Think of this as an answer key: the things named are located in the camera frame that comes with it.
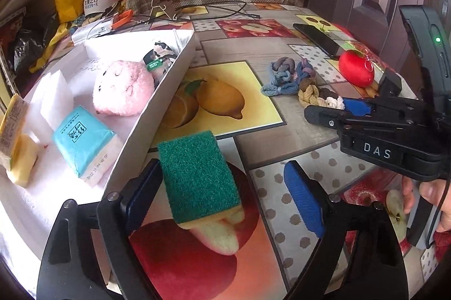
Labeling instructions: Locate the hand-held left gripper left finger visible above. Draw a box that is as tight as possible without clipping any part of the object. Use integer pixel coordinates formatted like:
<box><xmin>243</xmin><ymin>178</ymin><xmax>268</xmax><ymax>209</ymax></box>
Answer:
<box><xmin>36</xmin><ymin>158</ymin><xmax>163</xmax><ymax>300</ymax></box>

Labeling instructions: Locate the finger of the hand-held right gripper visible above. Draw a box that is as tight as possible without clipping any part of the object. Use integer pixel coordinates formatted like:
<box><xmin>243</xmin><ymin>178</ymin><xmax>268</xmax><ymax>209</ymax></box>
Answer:
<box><xmin>304</xmin><ymin>97</ymin><xmax>375</xmax><ymax>129</ymax></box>

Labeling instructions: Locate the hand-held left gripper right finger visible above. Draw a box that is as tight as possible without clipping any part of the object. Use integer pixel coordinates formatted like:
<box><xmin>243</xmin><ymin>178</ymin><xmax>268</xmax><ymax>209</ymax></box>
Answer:
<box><xmin>284</xmin><ymin>160</ymin><xmax>409</xmax><ymax>300</ymax></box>

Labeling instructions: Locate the tan and white braided rope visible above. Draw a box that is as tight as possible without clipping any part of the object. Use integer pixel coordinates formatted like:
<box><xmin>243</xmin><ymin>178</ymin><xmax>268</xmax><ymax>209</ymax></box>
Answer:
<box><xmin>298</xmin><ymin>83</ymin><xmax>346</xmax><ymax>110</ymax></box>

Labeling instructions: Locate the green and yellow scouring sponge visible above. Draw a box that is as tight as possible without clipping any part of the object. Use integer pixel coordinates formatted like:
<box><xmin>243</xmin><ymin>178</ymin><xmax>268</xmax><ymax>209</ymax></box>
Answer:
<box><xmin>157</xmin><ymin>130</ymin><xmax>246</xmax><ymax>256</ymax></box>

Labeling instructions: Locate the white cardboard box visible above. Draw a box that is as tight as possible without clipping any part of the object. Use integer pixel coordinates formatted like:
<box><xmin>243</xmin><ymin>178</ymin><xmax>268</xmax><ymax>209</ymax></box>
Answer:
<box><xmin>0</xmin><ymin>29</ymin><xmax>196</xmax><ymax>286</ymax></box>

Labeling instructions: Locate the person's right hand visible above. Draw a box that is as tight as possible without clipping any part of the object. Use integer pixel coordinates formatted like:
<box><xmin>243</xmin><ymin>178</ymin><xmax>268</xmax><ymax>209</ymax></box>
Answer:
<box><xmin>402</xmin><ymin>176</ymin><xmax>451</xmax><ymax>234</ymax></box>

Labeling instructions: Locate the fruit print tablecloth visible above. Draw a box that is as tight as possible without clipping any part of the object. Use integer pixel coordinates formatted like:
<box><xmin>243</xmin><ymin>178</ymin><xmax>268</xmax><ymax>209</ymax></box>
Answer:
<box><xmin>53</xmin><ymin>2</ymin><xmax>451</xmax><ymax>300</ymax></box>

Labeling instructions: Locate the black charger block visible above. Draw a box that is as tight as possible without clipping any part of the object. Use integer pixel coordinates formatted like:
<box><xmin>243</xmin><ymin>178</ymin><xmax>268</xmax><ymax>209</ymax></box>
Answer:
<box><xmin>378</xmin><ymin>68</ymin><xmax>403</xmax><ymax>101</ymax></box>

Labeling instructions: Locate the red apple plush toy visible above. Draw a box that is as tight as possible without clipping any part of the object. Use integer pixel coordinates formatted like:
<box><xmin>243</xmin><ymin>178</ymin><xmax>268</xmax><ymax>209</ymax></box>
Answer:
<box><xmin>337</xmin><ymin>49</ymin><xmax>376</xmax><ymax>88</ymax></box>

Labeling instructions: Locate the black smartphone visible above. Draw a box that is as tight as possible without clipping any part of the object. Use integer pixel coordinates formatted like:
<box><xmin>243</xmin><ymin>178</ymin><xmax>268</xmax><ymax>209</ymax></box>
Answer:
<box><xmin>292</xmin><ymin>23</ymin><xmax>341</xmax><ymax>60</ymax></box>

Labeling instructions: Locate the cyan tissue pack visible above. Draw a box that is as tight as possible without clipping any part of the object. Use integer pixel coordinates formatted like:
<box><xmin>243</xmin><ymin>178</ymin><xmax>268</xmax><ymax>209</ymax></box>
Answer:
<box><xmin>52</xmin><ymin>106</ymin><xmax>118</xmax><ymax>188</ymax></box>

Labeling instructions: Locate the pink plush toy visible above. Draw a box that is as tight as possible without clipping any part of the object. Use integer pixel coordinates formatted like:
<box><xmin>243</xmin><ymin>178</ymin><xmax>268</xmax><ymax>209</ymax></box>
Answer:
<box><xmin>92</xmin><ymin>60</ymin><xmax>156</xmax><ymax>117</ymax></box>

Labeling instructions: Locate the white foam block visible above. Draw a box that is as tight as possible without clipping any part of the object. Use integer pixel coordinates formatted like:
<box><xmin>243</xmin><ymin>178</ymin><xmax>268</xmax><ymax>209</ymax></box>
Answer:
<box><xmin>40</xmin><ymin>70</ymin><xmax>73</xmax><ymax>132</ymax></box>

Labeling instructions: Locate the yellow packaged sponge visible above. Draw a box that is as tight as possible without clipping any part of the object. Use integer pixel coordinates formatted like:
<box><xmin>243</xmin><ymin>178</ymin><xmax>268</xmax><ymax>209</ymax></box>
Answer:
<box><xmin>0</xmin><ymin>94</ymin><xmax>39</xmax><ymax>188</ymax></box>

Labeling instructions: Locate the silver packet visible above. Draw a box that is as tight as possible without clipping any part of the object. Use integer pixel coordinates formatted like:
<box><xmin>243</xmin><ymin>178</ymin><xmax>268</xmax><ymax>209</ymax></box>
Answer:
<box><xmin>70</xmin><ymin>23</ymin><xmax>114</xmax><ymax>44</ymax></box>

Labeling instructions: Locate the orange utility knife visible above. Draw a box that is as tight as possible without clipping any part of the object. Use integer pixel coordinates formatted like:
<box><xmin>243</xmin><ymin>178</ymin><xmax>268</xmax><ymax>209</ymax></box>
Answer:
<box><xmin>112</xmin><ymin>11</ymin><xmax>133</xmax><ymax>29</ymax></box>

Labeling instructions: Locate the black plastic bag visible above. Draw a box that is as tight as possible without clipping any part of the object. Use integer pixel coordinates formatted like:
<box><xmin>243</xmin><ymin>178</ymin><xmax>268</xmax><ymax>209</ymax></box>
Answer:
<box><xmin>13</xmin><ymin>14</ymin><xmax>58</xmax><ymax>76</ymax></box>

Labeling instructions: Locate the blue braided rope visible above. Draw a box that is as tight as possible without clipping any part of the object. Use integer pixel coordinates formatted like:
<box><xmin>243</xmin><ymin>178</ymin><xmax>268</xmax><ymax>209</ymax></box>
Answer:
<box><xmin>261</xmin><ymin>57</ymin><xmax>315</xmax><ymax>99</ymax></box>

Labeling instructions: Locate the black cable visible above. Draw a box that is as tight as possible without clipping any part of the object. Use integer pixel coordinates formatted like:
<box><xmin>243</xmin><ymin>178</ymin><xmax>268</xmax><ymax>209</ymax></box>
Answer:
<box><xmin>175</xmin><ymin>0</ymin><xmax>262</xmax><ymax>21</ymax></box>

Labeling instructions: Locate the wire hanger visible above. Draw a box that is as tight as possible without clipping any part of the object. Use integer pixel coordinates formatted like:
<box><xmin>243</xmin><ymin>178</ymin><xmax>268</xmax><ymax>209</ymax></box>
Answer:
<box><xmin>135</xmin><ymin>0</ymin><xmax>179</xmax><ymax>26</ymax></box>

